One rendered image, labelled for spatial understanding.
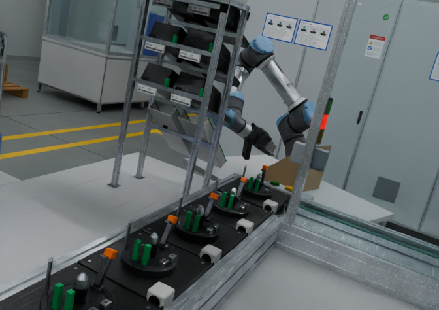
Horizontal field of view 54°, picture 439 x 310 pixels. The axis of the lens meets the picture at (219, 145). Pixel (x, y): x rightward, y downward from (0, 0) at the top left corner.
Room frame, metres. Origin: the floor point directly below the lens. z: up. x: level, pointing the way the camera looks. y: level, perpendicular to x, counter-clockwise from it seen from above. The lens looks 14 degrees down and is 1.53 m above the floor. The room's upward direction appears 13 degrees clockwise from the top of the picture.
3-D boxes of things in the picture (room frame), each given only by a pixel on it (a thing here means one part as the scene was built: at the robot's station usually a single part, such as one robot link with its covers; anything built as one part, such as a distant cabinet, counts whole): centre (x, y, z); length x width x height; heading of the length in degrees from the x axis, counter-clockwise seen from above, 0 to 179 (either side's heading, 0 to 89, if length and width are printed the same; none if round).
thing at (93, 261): (0.95, 0.10, 1.01); 0.24 x 0.24 x 0.13; 67
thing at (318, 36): (4.82, -1.06, 1.13); 0.94 x 0.54 x 2.25; 66
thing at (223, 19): (1.66, 0.20, 1.26); 0.36 x 0.21 x 0.80; 67
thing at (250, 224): (1.40, -0.08, 1.01); 0.24 x 0.24 x 0.13; 67
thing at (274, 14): (5.12, -0.39, 1.13); 0.80 x 0.54 x 2.25; 66
